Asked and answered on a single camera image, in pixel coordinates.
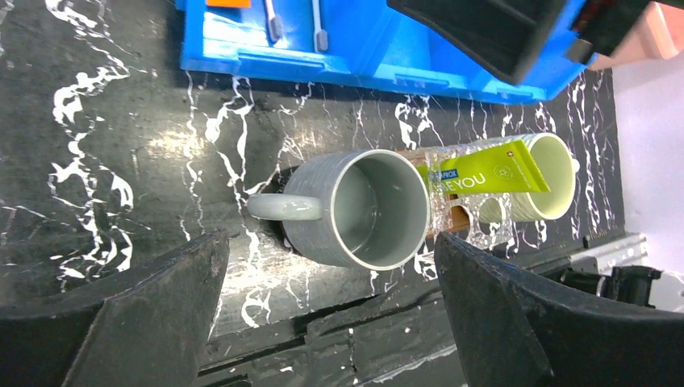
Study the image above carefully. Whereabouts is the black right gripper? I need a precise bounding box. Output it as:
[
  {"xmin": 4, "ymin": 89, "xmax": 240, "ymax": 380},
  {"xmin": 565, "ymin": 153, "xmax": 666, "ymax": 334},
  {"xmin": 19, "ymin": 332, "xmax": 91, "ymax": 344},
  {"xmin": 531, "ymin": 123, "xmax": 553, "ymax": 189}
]
[{"xmin": 387, "ymin": 0, "xmax": 650, "ymax": 85}]

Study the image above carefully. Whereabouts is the orange toothpaste tube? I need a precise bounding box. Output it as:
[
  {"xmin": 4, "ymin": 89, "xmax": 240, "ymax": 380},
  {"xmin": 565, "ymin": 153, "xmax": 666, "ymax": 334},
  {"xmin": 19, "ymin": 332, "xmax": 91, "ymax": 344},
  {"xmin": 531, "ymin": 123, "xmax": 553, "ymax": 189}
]
[{"xmin": 206, "ymin": 0, "xmax": 252, "ymax": 9}]

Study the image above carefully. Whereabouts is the clear plastic toothbrush holder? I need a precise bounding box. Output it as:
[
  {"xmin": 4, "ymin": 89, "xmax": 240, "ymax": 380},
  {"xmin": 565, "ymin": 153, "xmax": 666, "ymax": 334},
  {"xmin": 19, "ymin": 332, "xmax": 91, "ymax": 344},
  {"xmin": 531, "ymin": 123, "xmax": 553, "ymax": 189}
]
[{"xmin": 417, "ymin": 143, "xmax": 514, "ymax": 250}]

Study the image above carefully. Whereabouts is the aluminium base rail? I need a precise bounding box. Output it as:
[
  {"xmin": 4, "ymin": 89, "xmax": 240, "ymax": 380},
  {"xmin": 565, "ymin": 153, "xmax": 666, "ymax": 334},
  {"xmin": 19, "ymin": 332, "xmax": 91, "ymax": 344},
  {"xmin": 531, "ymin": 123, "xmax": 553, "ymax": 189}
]
[{"xmin": 569, "ymin": 233, "xmax": 648, "ymax": 275}]

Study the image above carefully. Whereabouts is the pink plastic toolbox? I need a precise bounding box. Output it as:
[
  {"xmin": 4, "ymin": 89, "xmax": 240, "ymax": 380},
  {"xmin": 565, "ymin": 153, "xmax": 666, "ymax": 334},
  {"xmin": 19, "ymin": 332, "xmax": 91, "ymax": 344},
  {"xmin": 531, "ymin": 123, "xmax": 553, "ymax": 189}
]
[{"xmin": 588, "ymin": 2, "xmax": 683, "ymax": 71}]

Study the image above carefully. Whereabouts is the yellow-green toothpaste tube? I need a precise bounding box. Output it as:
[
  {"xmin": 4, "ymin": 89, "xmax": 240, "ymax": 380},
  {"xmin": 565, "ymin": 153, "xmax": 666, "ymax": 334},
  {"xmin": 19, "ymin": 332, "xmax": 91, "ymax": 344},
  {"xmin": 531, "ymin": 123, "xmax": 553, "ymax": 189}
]
[{"xmin": 416, "ymin": 140, "xmax": 551, "ymax": 195}]

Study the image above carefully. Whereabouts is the grey-blue ceramic mug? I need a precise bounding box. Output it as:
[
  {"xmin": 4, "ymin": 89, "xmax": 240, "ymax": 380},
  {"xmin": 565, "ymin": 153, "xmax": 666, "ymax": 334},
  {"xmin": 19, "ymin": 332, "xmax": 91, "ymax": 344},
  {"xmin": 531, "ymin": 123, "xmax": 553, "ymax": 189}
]
[{"xmin": 247, "ymin": 149, "xmax": 431, "ymax": 271}]

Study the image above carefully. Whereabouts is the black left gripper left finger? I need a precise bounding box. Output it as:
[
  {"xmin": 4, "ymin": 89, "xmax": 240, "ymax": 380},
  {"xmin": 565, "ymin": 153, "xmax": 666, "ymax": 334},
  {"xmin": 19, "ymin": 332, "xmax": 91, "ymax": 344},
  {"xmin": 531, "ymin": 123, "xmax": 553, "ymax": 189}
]
[{"xmin": 1, "ymin": 231, "xmax": 230, "ymax": 386}]

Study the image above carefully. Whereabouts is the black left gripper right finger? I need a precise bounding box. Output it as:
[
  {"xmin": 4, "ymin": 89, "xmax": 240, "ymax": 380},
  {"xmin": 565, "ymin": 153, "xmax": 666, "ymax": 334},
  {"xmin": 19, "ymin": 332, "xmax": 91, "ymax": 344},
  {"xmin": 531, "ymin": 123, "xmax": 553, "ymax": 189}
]
[{"xmin": 435, "ymin": 233, "xmax": 683, "ymax": 386}]

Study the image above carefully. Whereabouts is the light green ceramic mug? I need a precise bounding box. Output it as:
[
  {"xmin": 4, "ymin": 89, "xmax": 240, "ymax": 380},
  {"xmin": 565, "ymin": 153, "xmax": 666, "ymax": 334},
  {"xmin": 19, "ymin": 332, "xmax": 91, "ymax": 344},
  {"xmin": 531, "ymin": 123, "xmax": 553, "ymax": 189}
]
[{"xmin": 477, "ymin": 132, "xmax": 579, "ymax": 222}]

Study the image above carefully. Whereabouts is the blue three-compartment bin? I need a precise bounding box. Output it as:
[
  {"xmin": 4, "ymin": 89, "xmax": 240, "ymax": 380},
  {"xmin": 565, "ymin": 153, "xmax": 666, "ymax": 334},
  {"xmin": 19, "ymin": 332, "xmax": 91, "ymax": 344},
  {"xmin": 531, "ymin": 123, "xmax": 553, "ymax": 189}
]
[{"xmin": 175, "ymin": 1, "xmax": 584, "ymax": 104}]

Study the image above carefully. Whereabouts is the white toothbrush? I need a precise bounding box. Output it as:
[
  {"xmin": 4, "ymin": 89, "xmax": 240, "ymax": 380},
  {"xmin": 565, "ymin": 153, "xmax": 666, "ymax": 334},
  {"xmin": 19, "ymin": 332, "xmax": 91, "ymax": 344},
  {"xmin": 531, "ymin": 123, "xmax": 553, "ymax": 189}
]
[{"xmin": 311, "ymin": 0, "xmax": 328, "ymax": 52}]

